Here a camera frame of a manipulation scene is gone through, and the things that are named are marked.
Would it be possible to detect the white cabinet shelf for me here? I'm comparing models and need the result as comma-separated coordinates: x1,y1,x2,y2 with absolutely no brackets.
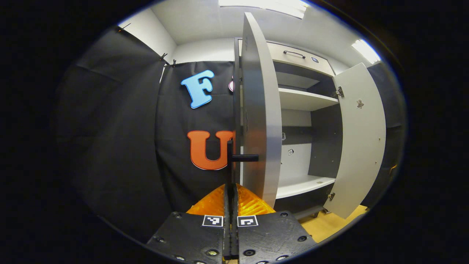
276,175,336,199
278,87,339,111

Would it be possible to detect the small ceiling light panel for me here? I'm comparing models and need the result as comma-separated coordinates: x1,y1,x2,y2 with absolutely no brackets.
352,39,381,65

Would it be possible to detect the grey double-door shoe cabinet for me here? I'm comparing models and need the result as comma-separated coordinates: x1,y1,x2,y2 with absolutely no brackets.
233,12,387,220

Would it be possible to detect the black door handle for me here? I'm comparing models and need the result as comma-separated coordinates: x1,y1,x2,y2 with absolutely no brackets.
226,139,259,184

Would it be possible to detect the black backdrop cloth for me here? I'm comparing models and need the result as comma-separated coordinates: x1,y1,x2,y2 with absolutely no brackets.
51,26,405,244

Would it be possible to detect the grey cabinet drawer front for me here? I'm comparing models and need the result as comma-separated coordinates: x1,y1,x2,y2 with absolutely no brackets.
238,38,336,77

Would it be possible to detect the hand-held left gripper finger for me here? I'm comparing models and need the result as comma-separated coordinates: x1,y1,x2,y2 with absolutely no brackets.
232,183,317,264
147,183,232,264

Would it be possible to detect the grey shoe cabinet door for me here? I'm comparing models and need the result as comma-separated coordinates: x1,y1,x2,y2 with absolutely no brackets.
240,12,282,209
322,62,387,220

